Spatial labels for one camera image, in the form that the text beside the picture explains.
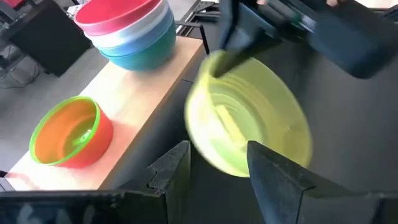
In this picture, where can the pink red plastic bowl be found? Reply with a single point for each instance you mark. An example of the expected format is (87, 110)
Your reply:
(102, 12)

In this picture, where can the orange red plastic bowl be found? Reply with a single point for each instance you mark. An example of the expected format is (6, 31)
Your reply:
(99, 140)

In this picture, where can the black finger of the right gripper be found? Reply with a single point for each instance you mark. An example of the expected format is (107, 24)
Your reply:
(255, 40)
(228, 25)

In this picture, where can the green translucent plastic bowl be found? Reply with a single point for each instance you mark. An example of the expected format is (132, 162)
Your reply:
(79, 138)

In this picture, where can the yellow translucent plastic bowl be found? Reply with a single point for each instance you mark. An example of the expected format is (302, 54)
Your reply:
(236, 118)

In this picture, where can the teal plastic bowl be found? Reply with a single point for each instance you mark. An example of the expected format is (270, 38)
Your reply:
(146, 60)

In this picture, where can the stack of blue bowls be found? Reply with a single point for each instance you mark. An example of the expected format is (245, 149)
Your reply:
(136, 48)

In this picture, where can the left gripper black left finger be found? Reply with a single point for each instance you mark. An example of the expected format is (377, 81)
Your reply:
(177, 174)

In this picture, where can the black cabinet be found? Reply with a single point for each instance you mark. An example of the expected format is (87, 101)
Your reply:
(49, 37)

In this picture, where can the black metal table frame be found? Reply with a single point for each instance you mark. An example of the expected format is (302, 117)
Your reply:
(202, 7)

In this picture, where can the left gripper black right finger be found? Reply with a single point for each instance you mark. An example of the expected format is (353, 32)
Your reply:
(289, 193)

